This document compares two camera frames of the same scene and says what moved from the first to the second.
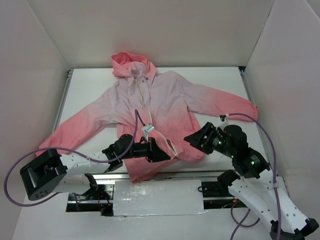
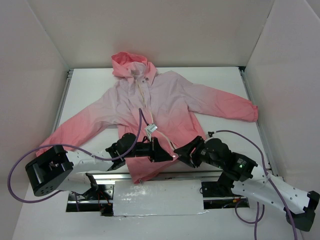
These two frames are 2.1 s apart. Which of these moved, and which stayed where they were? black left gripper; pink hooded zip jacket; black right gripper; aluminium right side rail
Moved: black right gripper
Stayed: black left gripper; pink hooded zip jacket; aluminium right side rail
